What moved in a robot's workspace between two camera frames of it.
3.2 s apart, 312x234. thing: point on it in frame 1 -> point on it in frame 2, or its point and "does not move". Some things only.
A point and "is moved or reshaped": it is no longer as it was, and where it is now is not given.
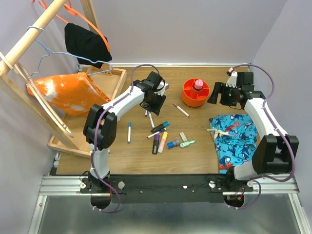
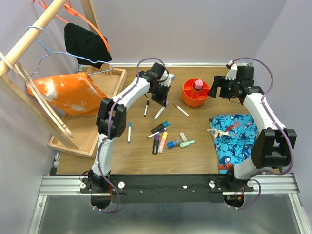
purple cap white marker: x=151 y=119 is moved or reshaped
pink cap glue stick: x=199 y=84 does not move
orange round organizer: x=194 y=97 does not move
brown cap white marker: x=181 y=110 does not move
